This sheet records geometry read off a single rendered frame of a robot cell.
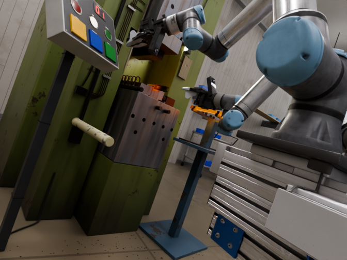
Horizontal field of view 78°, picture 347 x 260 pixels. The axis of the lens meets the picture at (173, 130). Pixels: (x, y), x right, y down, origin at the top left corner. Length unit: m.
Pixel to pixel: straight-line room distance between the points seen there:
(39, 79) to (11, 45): 2.82
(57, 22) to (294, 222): 0.90
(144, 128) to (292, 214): 1.10
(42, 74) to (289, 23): 1.56
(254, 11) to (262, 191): 0.61
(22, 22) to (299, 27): 4.39
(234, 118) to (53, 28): 0.73
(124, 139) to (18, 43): 3.49
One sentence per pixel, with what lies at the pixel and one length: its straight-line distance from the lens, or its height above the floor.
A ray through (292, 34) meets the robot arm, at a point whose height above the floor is 1.00.
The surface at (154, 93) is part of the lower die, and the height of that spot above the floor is 0.95.
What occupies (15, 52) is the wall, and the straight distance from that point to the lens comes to 4.54.
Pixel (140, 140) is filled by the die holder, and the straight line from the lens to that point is 1.38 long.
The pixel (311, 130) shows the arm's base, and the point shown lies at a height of 0.86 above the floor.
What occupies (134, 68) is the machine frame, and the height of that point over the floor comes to 1.15.
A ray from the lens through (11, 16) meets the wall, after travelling 4.63.
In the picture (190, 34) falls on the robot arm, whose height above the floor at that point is 1.12.
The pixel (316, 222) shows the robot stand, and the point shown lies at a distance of 0.38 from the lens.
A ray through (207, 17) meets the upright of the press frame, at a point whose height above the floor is 1.75.
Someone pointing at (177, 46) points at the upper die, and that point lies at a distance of 1.57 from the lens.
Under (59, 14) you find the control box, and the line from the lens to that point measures 0.95.
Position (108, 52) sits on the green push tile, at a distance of 1.09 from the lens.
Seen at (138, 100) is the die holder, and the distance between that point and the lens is 1.31.
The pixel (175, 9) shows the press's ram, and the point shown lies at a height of 1.50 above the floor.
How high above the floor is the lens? 0.76
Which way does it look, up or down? level
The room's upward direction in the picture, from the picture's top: 20 degrees clockwise
